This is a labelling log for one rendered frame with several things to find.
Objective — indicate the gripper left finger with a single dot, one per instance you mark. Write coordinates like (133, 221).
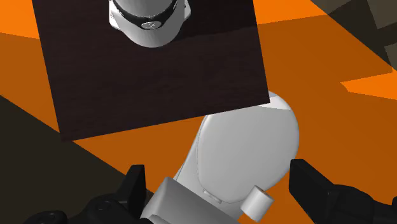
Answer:
(135, 189)

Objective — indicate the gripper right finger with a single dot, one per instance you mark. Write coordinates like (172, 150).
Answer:
(322, 194)

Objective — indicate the white toilet paper roll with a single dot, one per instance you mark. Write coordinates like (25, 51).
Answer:
(256, 204)

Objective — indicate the dark robot stand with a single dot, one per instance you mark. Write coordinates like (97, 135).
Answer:
(139, 83)

